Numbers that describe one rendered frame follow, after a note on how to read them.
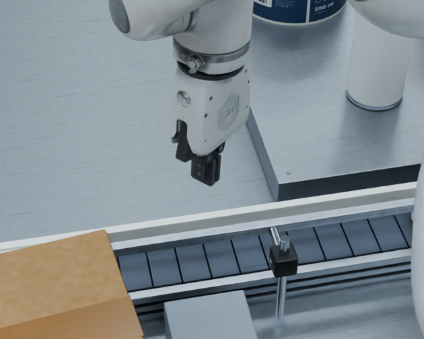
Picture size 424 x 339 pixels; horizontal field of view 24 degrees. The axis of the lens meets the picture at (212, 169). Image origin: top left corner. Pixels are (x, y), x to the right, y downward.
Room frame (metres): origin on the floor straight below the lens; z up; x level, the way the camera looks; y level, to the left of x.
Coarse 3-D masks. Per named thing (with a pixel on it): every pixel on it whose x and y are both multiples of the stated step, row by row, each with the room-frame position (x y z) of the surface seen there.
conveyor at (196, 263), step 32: (352, 224) 0.92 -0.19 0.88; (384, 224) 0.92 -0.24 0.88; (128, 256) 0.86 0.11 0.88; (160, 256) 0.86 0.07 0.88; (192, 256) 0.86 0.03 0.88; (224, 256) 0.86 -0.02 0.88; (256, 256) 0.86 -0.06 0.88; (320, 256) 0.86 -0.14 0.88; (352, 256) 0.87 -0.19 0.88; (128, 288) 0.81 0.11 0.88
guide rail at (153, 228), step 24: (360, 192) 0.95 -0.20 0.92; (384, 192) 0.95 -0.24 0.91; (408, 192) 0.96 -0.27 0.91; (192, 216) 0.90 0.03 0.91; (216, 216) 0.90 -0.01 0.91; (240, 216) 0.91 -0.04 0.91; (264, 216) 0.92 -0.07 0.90; (288, 216) 0.92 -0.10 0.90; (24, 240) 0.86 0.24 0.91; (48, 240) 0.86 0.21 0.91; (120, 240) 0.88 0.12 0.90
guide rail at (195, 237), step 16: (352, 208) 0.87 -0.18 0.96; (368, 208) 0.87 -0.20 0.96; (384, 208) 0.87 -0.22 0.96; (400, 208) 0.88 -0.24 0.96; (240, 224) 0.84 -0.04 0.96; (256, 224) 0.84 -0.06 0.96; (272, 224) 0.84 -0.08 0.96; (288, 224) 0.85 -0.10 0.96; (304, 224) 0.85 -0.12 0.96; (320, 224) 0.85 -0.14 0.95; (144, 240) 0.82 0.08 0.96; (160, 240) 0.82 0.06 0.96; (176, 240) 0.82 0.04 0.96; (192, 240) 0.82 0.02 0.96; (208, 240) 0.83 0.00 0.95
